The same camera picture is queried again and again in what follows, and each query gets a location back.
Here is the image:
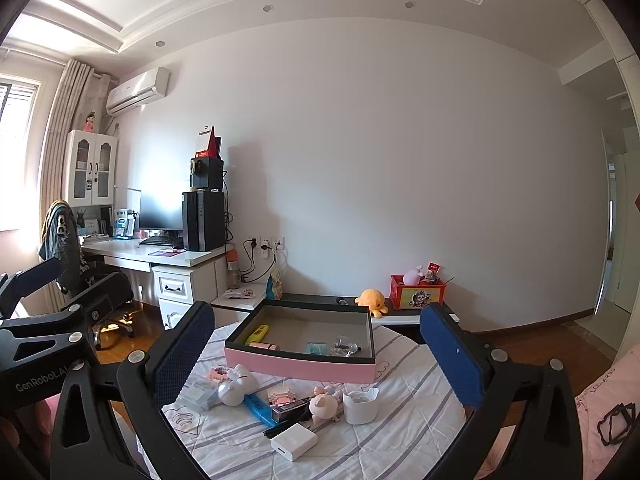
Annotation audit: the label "clear plastic case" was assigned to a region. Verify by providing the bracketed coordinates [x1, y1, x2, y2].
[178, 378, 219, 412]

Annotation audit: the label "white round plush toy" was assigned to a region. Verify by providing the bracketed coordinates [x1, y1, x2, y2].
[218, 364, 259, 408]

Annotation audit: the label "white plug-in device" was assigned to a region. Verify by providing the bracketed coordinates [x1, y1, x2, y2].
[343, 387, 380, 426]

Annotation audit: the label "blue rectangular case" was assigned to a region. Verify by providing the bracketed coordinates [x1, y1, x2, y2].
[243, 394, 277, 428]

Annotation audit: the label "black folding tool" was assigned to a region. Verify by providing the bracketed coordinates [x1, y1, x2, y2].
[262, 408, 312, 439]

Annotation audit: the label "white pink brick figure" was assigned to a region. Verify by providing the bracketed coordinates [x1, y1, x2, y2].
[267, 385, 296, 406]

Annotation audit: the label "white square box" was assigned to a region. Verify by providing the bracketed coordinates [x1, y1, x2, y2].
[270, 424, 319, 462]

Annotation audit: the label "rose gold round tin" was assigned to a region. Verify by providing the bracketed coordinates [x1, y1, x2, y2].
[249, 341, 280, 351]

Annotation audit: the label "dark blue gold-edged box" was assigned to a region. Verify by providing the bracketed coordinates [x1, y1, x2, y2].
[271, 396, 310, 424]

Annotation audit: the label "pink pig figurine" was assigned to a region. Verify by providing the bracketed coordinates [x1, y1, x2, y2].
[309, 386, 342, 426]

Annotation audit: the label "pink brick comb figure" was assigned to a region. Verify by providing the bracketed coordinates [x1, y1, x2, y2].
[207, 366, 230, 384]

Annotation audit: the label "teal brush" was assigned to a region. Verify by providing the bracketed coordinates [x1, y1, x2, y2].
[305, 341, 329, 356]

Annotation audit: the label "pink pillow with writing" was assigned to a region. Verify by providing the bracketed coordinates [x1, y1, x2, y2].
[474, 343, 640, 480]

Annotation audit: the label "black office chair with jacket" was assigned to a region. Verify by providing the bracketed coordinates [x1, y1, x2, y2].
[38, 200, 134, 350]

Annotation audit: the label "low black white bench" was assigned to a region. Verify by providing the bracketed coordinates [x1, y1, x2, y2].
[212, 285, 425, 344]

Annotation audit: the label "striped white bed cover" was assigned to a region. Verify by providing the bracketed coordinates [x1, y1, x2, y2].
[164, 327, 465, 479]

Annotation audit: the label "white desk with drawers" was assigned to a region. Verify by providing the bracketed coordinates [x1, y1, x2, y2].
[82, 238, 228, 330]

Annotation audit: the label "red cartoon storage box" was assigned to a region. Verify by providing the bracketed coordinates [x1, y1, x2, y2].
[390, 275, 447, 310]

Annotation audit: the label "computer monitor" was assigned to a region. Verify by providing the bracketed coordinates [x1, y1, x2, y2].
[139, 192, 182, 231]

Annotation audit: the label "orange plush toy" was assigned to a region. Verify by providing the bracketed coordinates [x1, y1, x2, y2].
[355, 288, 388, 318]

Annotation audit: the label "white glass-door cabinet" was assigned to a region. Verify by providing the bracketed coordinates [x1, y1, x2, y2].
[63, 130, 118, 208]

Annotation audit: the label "black computer tower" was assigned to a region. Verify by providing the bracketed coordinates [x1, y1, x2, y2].
[182, 190, 226, 252]

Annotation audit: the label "small doll on cabinet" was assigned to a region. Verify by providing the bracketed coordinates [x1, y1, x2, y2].
[82, 112, 96, 132]

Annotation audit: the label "pink storage box dark rim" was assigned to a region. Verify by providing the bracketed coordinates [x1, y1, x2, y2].
[224, 304, 376, 384]

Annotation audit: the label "black speaker box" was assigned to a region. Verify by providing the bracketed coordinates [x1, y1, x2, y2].
[190, 156, 224, 191]

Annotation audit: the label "beige curtain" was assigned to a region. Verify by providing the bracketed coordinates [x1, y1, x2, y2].
[39, 58, 114, 311]

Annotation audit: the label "red calendar stand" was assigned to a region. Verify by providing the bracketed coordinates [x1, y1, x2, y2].
[195, 126, 220, 158]

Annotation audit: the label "wall power outlets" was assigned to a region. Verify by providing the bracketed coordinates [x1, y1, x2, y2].
[250, 237, 284, 258]

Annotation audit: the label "white wall air conditioner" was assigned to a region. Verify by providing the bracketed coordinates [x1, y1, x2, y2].
[105, 67, 170, 117]

